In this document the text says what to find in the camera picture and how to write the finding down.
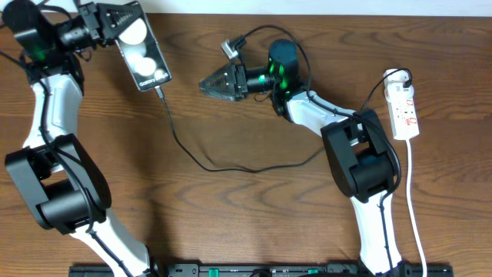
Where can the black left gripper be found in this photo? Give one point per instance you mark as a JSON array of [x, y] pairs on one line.
[[98, 19]]

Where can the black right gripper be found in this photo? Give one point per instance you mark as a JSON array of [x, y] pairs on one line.
[[234, 72]]

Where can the black smartphone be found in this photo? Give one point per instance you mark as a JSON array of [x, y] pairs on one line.
[[143, 56]]

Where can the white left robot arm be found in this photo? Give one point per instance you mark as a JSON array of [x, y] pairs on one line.
[[59, 182]]

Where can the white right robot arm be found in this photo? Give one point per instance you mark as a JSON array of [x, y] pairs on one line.
[[363, 163]]

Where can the white charger adapter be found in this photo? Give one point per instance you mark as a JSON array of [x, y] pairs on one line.
[[398, 83]]

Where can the white power strip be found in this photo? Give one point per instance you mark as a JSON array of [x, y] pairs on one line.
[[403, 118]]

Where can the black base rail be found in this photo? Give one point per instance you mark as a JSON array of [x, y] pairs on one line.
[[331, 269]]

